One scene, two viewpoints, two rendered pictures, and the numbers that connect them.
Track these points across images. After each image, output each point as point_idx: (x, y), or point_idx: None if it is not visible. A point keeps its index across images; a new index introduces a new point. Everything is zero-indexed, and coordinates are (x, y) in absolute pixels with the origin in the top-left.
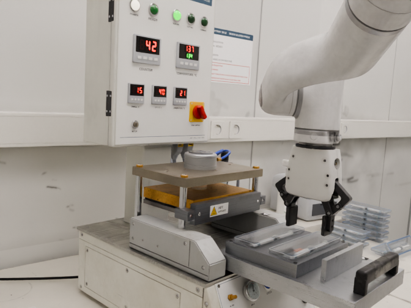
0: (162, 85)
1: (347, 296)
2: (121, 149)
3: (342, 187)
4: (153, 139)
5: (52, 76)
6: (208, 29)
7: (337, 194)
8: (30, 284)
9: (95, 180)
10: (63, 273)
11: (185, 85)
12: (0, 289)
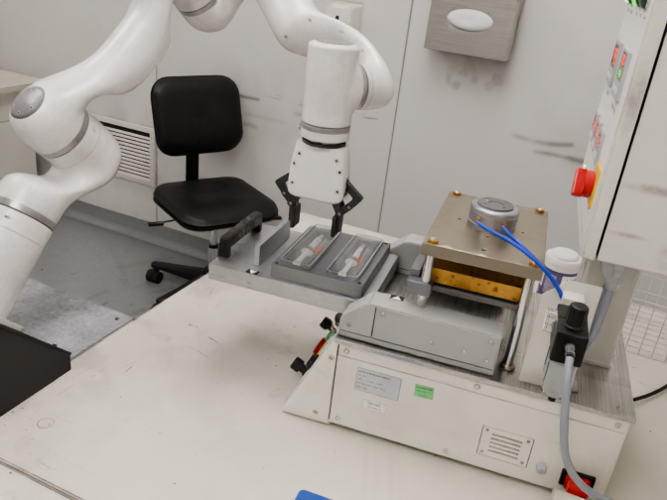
0: (602, 121)
1: (265, 226)
2: None
3: (286, 174)
4: (579, 200)
5: None
6: (647, 13)
7: (291, 189)
8: (651, 387)
9: None
10: (665, 419)
11: (606, 129)
12: (657, 371)
